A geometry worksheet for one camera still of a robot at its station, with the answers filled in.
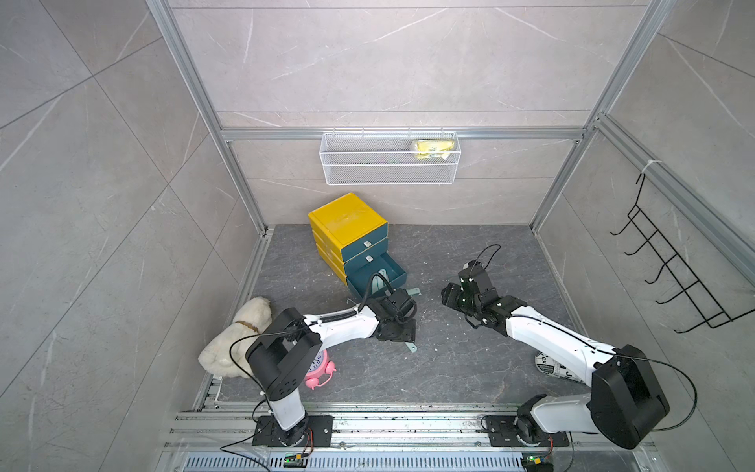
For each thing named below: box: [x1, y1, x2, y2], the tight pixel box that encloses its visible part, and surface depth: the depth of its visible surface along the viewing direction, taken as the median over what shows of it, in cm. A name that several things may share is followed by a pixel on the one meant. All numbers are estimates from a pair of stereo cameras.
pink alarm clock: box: [304, 349, 338, 391], surface depth 83 cm
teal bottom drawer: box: [345, 251, 407, 299], surface depth 100 cm
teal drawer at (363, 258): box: [343, 236, 390, 280], surface depth 97 cm
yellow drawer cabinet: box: [307, 191, 389, 285], surface depth 95 cm
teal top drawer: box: [341, 222, 389, 263], surface depth 91 cm
